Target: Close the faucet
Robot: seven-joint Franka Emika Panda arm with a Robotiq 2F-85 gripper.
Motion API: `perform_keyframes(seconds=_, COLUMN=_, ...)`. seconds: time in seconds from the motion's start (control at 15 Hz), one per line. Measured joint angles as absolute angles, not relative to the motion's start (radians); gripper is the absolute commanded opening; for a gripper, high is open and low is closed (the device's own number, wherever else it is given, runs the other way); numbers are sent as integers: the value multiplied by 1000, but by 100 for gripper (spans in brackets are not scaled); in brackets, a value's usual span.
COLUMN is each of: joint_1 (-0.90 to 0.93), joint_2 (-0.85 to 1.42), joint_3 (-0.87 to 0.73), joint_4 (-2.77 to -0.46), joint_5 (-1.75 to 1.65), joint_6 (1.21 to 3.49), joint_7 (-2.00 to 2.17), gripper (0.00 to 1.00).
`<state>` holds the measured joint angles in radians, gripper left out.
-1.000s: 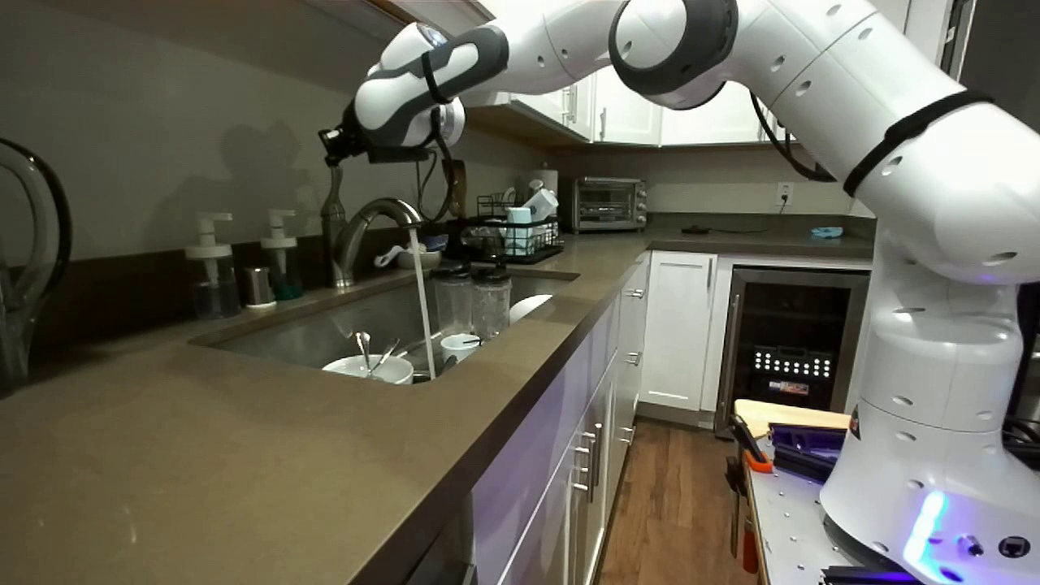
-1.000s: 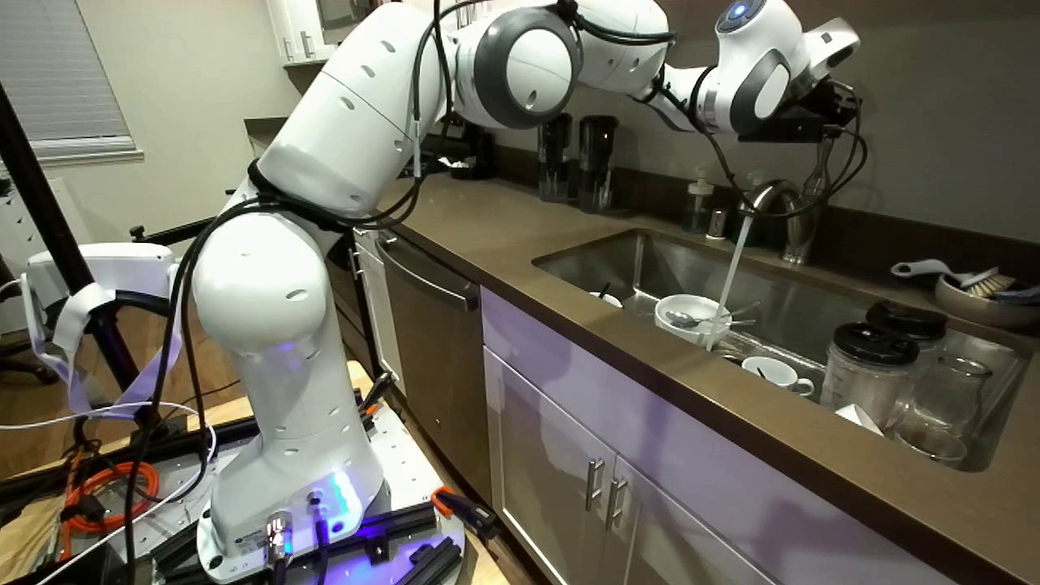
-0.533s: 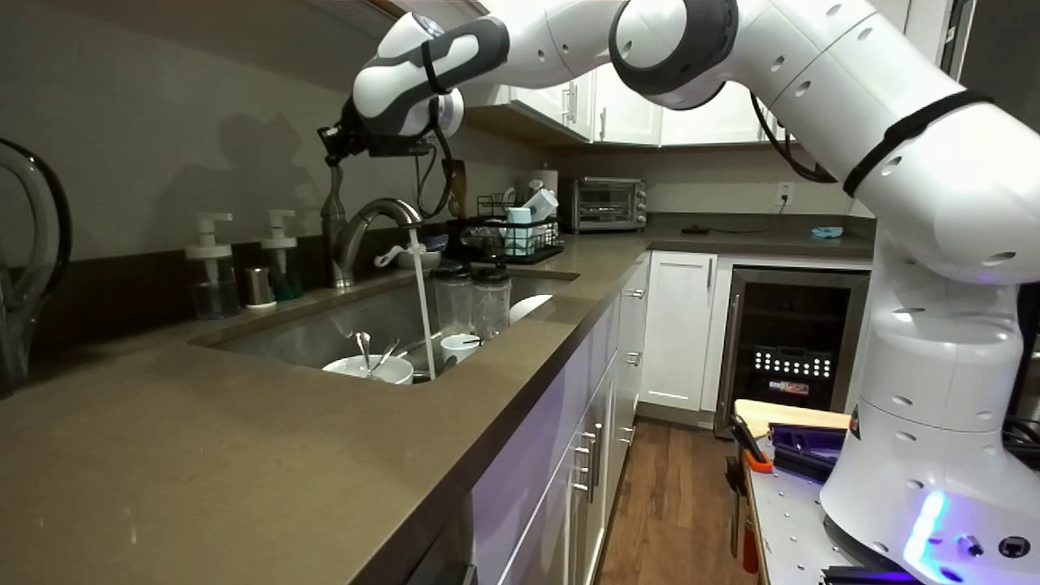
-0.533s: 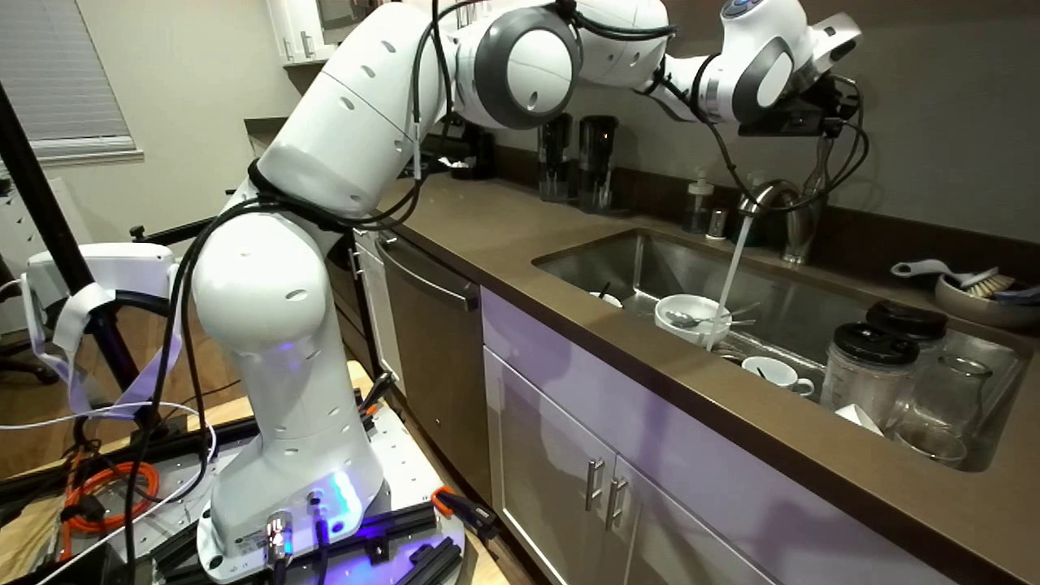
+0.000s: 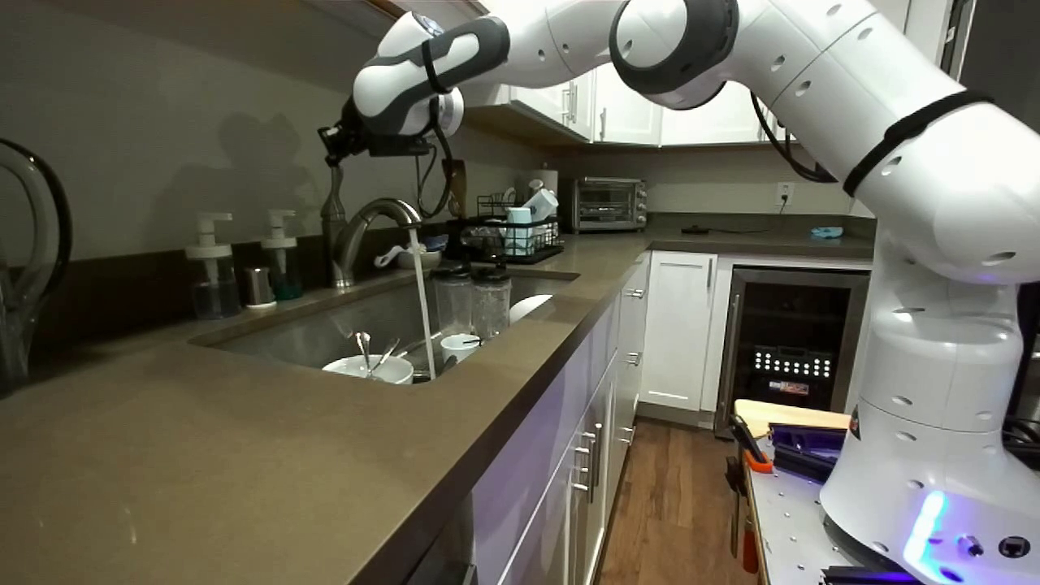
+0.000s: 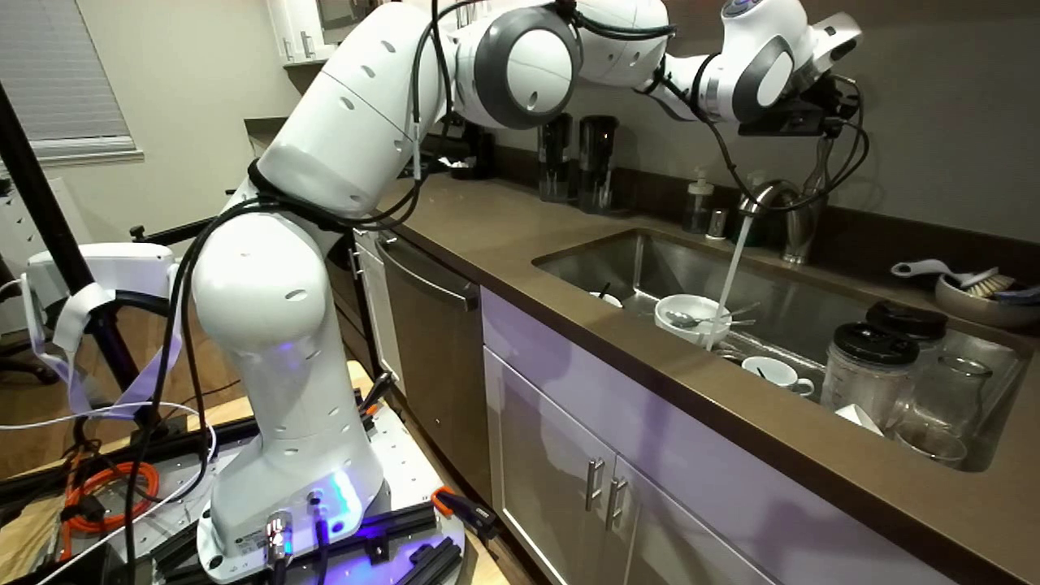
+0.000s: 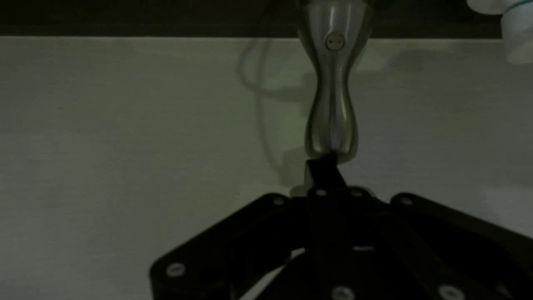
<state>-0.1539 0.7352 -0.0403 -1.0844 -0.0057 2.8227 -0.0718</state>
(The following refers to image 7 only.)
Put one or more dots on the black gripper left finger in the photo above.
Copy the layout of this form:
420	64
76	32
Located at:
250	244

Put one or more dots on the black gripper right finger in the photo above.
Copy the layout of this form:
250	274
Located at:
443	251

